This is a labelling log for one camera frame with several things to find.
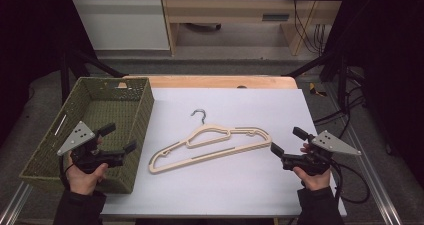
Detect black hanging cables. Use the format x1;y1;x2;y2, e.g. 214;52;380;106
289;0;327;56

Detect wooden table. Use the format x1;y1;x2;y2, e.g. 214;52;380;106
123;74;298;90

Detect right hand-held gripper cable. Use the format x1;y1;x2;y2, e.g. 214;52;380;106
328;159;371;205

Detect black floor cables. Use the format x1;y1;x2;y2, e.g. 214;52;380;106
313;67;368;153

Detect black frame strut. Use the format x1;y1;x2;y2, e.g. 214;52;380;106
59;48;126;103
284;50;348;113

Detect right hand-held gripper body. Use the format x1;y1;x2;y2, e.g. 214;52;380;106
281;129;362;177

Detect person's left hand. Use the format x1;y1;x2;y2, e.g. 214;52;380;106
65;153;109;196

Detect light wooden desk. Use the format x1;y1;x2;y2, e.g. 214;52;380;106
159;0;348;57

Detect white table mat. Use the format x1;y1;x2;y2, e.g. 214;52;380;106
99;87;348;218

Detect yellow black tool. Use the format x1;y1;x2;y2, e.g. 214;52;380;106
308;82;328;98

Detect person's right hand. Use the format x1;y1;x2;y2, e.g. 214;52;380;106
292;168;332;192

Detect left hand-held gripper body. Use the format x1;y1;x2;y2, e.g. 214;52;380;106
57;120;126;175

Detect green woven basket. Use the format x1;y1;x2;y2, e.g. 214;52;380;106
19;76;155;195

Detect white cabinet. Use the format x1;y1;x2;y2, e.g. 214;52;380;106
66;0;171;52

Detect aluminium rail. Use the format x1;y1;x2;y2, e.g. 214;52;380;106
324;81;405;225
0;181;34;225

